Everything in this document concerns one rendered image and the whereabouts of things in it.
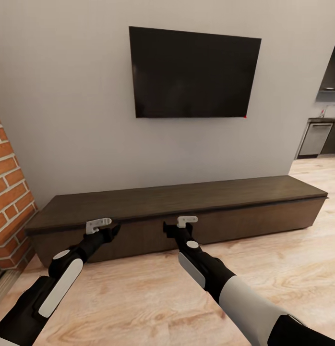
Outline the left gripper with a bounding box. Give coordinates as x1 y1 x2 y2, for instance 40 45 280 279
83 223 121 253

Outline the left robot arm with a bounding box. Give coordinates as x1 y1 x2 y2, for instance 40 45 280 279
0 218 121 346

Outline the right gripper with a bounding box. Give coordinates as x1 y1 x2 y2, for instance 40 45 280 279
163 222 192 241

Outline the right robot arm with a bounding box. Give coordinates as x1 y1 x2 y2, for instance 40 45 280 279
163 216 335 346

